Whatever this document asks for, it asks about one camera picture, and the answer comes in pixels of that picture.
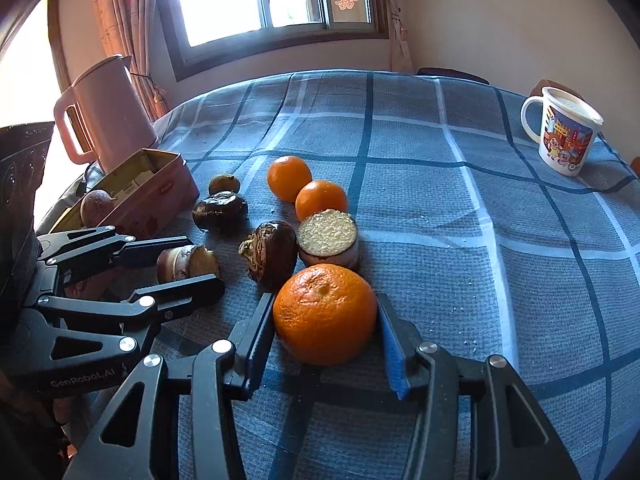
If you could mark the dark round stool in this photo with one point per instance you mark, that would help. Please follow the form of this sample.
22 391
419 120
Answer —
452 74

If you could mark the dark glossy bun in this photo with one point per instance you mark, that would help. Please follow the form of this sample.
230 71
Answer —
220 210

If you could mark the wooden glass door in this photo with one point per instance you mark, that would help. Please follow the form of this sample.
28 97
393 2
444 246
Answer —
25 85

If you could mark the pink curtain with tassel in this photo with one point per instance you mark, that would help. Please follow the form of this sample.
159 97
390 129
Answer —
127 20

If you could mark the dark brown pastry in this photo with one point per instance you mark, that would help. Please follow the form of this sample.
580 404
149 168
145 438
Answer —
270 255

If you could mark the pink tin box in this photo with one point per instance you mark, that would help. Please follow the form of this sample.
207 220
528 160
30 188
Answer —
160 195

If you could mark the halved fruit pale crumbly flesh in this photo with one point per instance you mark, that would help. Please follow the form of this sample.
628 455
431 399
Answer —
327 235

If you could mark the sliding window with brown frame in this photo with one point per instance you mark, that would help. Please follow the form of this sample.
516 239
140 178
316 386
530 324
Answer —
250 0

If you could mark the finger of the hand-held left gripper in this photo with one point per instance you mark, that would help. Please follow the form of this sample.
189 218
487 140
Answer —
185 295
145 250

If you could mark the cut brown bun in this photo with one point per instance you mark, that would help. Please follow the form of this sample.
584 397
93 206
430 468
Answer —
192 262

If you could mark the white cartoon print mug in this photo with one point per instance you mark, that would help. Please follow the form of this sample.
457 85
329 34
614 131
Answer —
562 145

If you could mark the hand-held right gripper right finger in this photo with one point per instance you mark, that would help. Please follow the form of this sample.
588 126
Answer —
395 355

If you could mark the brown round fruit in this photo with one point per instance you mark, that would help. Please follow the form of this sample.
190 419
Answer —
96 207

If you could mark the white mug lid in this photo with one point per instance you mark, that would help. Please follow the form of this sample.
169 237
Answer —
572 105

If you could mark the pink kettle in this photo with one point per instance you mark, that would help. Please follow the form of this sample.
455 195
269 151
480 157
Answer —
112 115

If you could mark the small white paper packet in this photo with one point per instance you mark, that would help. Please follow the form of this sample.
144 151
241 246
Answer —
132 182

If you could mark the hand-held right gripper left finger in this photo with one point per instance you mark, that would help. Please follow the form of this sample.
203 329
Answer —
264 332

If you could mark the small orange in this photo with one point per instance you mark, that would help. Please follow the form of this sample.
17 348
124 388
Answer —
321 199
289 177

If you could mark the large orange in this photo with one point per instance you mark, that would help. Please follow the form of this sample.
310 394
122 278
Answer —
325 315

